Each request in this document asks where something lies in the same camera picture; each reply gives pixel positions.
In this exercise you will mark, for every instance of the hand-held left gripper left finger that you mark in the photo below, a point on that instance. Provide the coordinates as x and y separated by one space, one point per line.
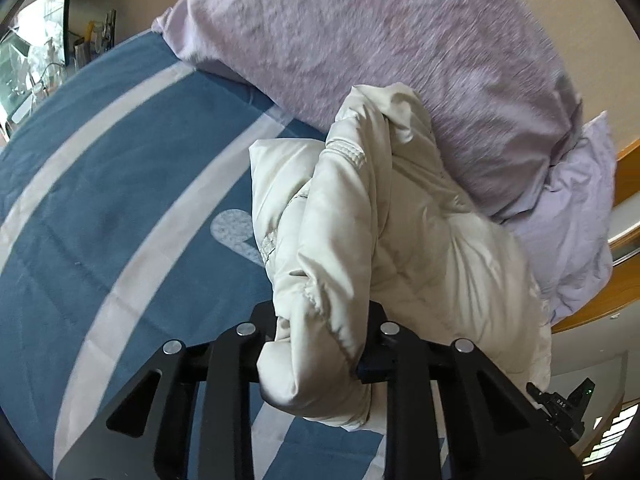
260 321

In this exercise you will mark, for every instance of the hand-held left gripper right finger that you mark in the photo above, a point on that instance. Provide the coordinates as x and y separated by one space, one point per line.
372 367

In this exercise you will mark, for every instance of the white puffer jacket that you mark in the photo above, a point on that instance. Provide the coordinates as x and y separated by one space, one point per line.
400 240

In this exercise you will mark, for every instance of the lavender pillow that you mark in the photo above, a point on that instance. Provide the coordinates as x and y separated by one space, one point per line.
575 220
375 35

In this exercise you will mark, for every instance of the blue white striped bed sheet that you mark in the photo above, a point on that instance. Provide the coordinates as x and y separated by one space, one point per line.
125 185

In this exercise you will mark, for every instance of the black flat screen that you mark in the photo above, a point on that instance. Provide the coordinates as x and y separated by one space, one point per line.
68 10

